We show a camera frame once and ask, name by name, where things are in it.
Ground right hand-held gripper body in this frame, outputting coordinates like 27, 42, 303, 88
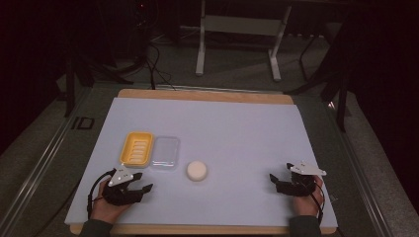
276, 160, 328, 198

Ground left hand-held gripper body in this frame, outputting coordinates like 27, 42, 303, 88
101, 167, 143, 207

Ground person's right hand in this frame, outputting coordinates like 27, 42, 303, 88
291, 175, 326, 218

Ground person's left hand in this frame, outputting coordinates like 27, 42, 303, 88
89, 177, 133, 225

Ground yellow soap dish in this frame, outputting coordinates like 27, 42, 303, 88
119, 130, 155, 168

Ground clear plastic lid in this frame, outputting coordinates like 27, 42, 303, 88
149, 135, 181, 172

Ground round white soap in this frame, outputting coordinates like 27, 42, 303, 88
186, 160, 209, 182

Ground white foam mat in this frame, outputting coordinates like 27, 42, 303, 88
63, 97, 339, 230

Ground black metal stand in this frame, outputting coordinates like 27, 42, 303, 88
55, 48, 134, 119
285, 29, 352, 133

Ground wooden table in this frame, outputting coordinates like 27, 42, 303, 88
69, 88, 338, 236

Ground dark equipment tower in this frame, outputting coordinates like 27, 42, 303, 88
125, 0, 160, 65

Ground white metal stand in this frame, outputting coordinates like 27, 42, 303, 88
195, 0, 293, 83

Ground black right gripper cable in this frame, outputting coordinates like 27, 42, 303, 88
309, 182, 327, 227

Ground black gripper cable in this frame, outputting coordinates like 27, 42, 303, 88
86, 168, 118, 220
309, 182, 327, 227

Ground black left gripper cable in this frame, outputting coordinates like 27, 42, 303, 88
86, 168, 118, 220

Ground metal floor rail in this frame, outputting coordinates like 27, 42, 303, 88
0, 86, 95, 237
155, 84, 285, 95
324, 98, 394, 237

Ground black floor cables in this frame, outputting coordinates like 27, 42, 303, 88
131, 33, 178, 92

